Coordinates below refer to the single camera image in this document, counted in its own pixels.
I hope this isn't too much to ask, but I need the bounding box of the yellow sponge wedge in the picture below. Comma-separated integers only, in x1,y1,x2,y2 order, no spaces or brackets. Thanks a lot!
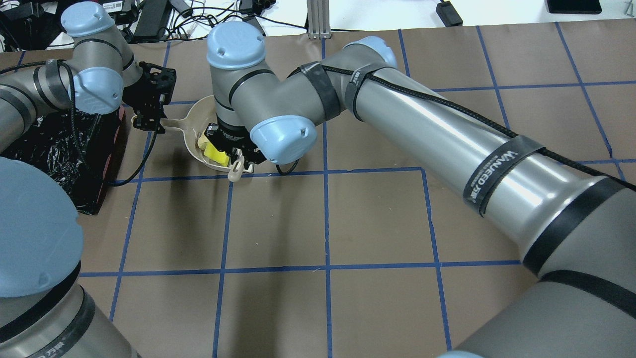
203,142,231,166

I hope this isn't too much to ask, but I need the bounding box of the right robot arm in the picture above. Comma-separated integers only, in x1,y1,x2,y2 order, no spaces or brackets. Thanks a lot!
206,22,636,358

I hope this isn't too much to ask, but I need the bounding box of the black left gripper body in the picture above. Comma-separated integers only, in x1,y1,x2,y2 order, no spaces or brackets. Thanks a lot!
123,61,176,134

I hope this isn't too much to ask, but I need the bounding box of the black power adapter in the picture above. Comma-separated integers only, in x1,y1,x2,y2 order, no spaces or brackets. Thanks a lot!
435,0,464,27

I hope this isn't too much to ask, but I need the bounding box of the beige plastic dustpan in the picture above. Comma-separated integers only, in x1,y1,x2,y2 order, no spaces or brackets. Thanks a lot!
161,95,256,175

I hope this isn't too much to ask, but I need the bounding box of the black lined trash bin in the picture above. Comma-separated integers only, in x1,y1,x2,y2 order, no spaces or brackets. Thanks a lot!
1,107,126,215

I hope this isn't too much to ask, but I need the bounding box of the aluminium frame post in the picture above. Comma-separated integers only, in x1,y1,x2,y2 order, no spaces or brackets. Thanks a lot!
306,0,332,39

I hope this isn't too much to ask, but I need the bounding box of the white hand brush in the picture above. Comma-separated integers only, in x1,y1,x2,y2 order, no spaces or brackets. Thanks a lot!
227,157,245,182

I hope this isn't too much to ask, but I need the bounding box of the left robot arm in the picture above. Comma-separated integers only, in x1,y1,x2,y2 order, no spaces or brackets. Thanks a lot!
1,1,176,358

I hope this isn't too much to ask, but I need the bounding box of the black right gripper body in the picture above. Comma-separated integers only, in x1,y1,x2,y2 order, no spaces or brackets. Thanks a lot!
203,122,266,172

